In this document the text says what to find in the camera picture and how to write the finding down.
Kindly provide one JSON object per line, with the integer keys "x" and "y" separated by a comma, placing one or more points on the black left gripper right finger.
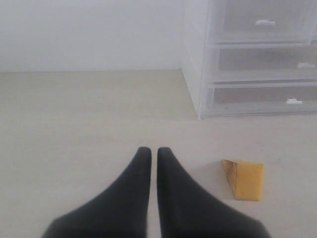
{"x": 186, "y": 210}

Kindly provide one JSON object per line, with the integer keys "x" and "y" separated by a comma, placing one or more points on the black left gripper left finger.
{"x": 120, "y": 211}

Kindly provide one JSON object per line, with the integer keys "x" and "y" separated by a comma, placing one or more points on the yellow wedge sponge block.
{"x": 245, "y": 179}

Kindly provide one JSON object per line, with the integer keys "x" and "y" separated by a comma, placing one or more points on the clear bottom wide drawer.
{"x": 260, "y": 98}

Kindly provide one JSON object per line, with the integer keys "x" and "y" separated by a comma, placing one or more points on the clear wide drawer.
{"x": 225, "y": 64}
{"x": 260, "y": 98}

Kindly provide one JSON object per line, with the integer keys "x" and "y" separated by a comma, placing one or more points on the white plastic drawer cabinet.
{"x": 196, "y": 47}

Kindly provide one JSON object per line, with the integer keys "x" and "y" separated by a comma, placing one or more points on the clear middle wide drawer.
{"x": 225, "y": 64}

